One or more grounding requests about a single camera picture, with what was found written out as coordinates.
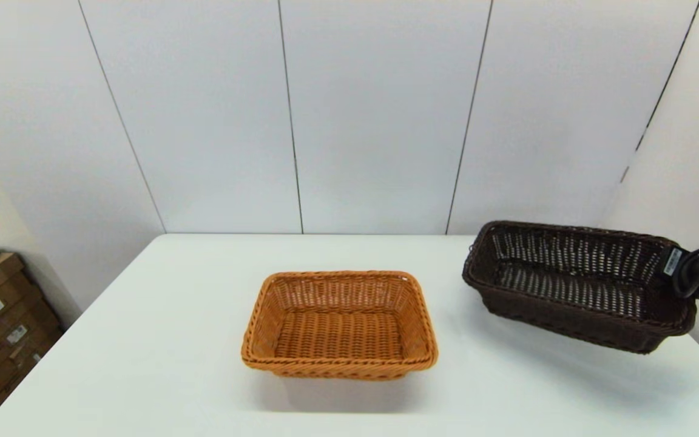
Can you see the dark brown woven basket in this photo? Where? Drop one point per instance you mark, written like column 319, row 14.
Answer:
column 568, row 318

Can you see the orange woven basket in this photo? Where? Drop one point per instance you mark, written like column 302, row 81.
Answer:
column 337, row 367

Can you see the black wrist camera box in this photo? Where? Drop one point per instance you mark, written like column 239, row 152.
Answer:
column 672, row 261

